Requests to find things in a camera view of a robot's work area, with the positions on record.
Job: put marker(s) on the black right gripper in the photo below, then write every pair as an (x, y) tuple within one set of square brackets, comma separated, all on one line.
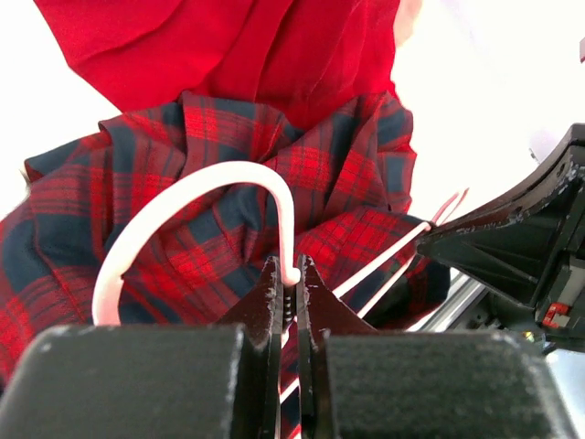
[(529, 247)]

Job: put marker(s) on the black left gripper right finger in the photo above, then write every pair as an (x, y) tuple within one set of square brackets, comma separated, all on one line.
[(320, 315)]

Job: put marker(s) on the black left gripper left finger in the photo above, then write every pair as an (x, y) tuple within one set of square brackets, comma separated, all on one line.
[(255, 410)]

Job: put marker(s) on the red plaid skirt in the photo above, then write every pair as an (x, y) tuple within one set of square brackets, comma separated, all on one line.
[(134, 241)]

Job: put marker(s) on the red hanging garment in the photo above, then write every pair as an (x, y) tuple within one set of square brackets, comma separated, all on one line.
[(305, 58)]

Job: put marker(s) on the pink hanging garment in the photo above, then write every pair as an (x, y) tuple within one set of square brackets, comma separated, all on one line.
[(405, 20)]

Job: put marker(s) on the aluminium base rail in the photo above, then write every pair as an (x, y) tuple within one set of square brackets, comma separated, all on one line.
[(469, 306)]

